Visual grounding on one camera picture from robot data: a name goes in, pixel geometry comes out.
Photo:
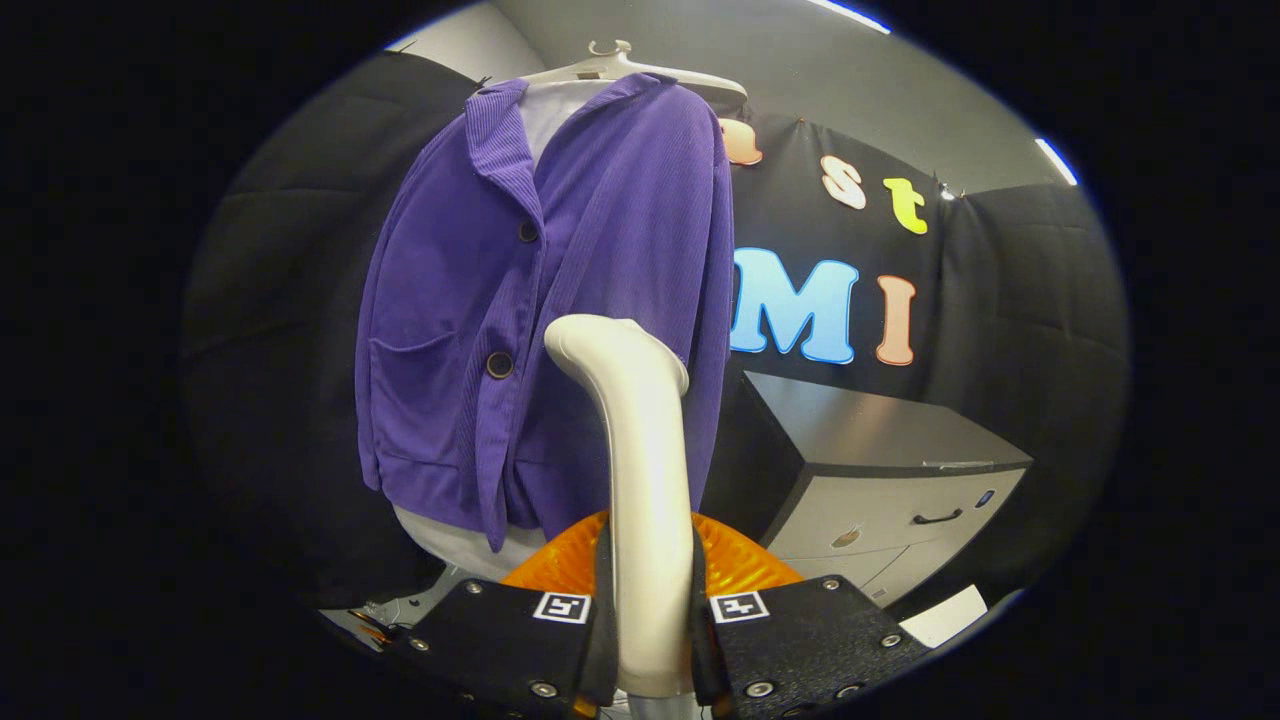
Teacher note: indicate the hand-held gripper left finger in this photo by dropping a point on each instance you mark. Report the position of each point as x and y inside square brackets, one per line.
[510, 640]

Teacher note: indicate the white garment steamer head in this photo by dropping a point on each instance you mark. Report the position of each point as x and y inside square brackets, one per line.
[650, 500]

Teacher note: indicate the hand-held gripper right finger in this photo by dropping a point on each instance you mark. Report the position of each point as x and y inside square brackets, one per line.
[810, 640]

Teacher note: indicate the grey cabinet with dark top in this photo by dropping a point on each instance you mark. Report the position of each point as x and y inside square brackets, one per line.
[860, 430]

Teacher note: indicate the white box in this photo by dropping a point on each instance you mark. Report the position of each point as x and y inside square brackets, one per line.
[945, 615]

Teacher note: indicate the white plastic clothes hanger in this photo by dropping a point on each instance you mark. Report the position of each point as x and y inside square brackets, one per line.
[640, 70]

